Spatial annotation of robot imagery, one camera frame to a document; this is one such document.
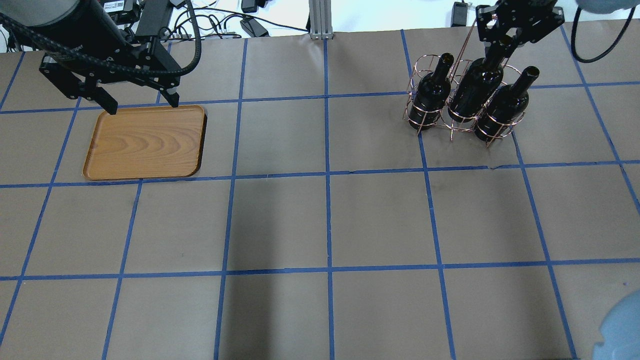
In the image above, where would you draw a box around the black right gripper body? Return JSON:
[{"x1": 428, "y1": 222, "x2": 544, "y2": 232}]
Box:
[{"x1": 475, "y1": 0, "x2": 565, "y2": 43}]

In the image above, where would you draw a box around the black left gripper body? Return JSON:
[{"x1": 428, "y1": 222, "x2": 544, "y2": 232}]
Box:
[{"x1": 38, "y1": 0, "x2": 183, "y2": 98}]

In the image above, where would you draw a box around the dark wine bottle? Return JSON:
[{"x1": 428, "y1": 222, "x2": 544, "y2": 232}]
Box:
[
  {"x1": 447, "y1": 35, "x2": 514, "y2": 123},
  {"x1": 474, "y1": 65, "x2": 540, "y2": 143},
  {"x1": 407, "y1": 52, "x2": 455, "y2": 132}
]

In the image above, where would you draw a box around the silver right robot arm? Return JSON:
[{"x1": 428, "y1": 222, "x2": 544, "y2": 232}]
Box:
[{"x1": 475, "y1": 0, "x2": 640, "y2": 360}]

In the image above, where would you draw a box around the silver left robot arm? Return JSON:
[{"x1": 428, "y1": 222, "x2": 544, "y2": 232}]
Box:
[{"x1": 1, "y1": 0, "x2": 180, "y2": 115}]

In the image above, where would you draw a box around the wooden tray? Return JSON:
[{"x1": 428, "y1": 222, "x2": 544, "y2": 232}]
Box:
[{"x1": 82, "y1": 105, "x2": 207, "y2": 182}]

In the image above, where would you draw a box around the black power adapter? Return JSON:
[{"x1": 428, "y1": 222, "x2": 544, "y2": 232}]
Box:
[{"x1": 450, "y1": 0, "x2": 469, "y2": 28}]

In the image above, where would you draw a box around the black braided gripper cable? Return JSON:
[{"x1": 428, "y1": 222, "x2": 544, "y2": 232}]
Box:
[{"x1": 0, "y1": 0, "x2": 203, "y2": 77}]

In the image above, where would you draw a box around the copper wire bottle basket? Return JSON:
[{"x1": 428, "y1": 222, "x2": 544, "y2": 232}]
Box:
[{"x1": 402, "y1": 23, "x2": 540, "y2": 148}]

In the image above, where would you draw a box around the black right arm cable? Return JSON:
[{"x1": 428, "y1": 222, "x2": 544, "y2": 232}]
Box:
[{"x1": 570, "y1": 5, "x2": 636, "y2": 64}]

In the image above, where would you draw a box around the aluminium frame post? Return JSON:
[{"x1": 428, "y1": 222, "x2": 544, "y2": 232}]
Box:
[{"x1": 308, "y1": 0, "x2": 335, "y2": 40}]

